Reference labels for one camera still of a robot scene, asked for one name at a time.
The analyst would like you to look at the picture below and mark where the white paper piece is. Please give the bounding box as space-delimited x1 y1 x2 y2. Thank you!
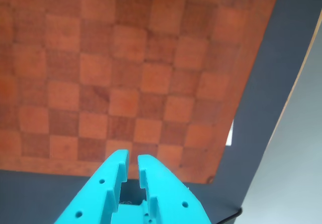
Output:
225 119 235 146

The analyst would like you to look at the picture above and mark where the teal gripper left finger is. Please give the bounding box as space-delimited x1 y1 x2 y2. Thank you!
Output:
54 149 129 224

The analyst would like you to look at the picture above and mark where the brown leather chessboard mat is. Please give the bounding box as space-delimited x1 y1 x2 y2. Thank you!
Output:
0 0 284 184

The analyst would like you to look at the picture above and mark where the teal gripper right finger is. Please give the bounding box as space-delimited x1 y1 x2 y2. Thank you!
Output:
137 154 211 224

